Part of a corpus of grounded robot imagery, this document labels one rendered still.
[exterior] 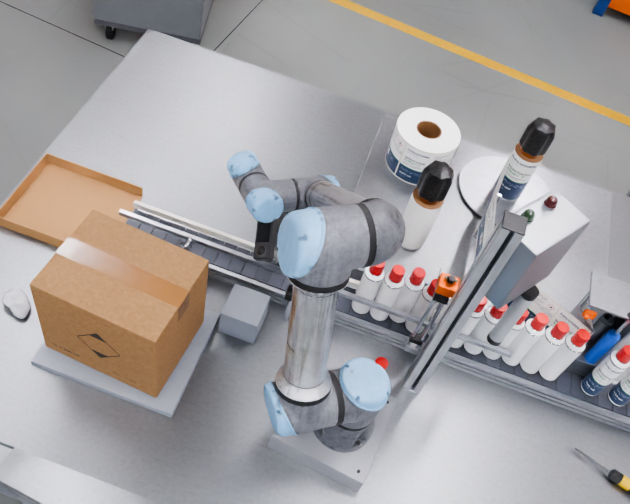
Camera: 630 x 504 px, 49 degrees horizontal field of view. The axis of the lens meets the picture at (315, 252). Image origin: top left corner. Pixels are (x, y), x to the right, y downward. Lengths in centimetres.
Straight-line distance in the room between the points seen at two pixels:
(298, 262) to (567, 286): 116
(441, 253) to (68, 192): 108
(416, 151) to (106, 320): 106
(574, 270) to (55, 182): 154
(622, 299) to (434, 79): 252
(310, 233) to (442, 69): 313
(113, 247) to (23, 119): 200
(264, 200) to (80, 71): 238
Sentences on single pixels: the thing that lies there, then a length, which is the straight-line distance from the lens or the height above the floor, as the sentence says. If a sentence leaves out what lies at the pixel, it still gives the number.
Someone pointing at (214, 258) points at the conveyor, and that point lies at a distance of 189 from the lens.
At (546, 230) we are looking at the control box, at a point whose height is 148.
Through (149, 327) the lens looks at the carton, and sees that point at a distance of 149.
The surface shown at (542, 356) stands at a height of 98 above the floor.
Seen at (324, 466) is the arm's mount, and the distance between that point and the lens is 165.
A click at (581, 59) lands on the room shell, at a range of 479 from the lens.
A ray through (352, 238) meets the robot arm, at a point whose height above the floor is 151.
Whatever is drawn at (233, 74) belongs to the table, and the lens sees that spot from 250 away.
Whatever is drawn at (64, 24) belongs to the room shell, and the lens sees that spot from 409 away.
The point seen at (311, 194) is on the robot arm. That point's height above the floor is 128.
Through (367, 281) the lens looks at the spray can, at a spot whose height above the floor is 103.
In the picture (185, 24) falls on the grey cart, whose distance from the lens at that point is 373.
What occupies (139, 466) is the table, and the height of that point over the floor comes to 83.
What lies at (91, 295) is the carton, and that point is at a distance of 154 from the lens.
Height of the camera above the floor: 241
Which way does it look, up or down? 52 degrees down
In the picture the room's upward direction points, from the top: 16 degrees clockwise
